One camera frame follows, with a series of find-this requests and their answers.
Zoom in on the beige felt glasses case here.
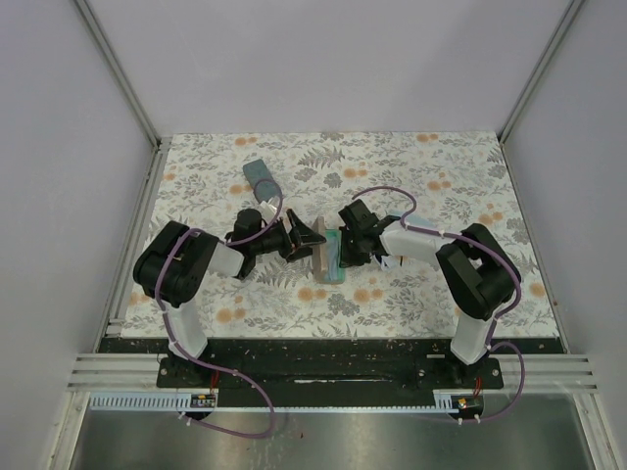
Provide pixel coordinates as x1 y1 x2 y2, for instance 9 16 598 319
312 216 346 285

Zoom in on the light blue cloth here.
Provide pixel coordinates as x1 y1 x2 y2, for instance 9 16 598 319
388 211 436 230
324 229 344 284

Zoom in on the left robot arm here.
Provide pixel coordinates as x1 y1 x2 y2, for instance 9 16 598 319
132 209 326 359

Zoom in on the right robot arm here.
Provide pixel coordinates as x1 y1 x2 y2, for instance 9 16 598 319
339 199 521 365

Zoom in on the grey-blue glasses case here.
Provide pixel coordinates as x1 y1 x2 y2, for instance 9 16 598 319
242 159 278 202

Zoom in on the floral table mat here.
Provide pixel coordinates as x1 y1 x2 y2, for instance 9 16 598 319
148 131 558 338

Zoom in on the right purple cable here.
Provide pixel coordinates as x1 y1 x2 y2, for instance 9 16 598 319
351 187 528 425

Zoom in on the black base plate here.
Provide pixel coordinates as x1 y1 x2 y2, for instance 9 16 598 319
100 336 564 410

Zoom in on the white slotted cable duct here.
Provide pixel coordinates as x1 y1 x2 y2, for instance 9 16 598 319
89 384 483 413

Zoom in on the left aluminium frame post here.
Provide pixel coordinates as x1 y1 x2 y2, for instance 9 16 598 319
71 0 162 150

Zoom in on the aluminium frame post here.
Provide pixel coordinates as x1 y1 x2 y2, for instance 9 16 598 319
71 0 162 150
497 0 588 146

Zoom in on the right aluminium frame post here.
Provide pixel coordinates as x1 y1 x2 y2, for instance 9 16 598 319
497 0 588 146

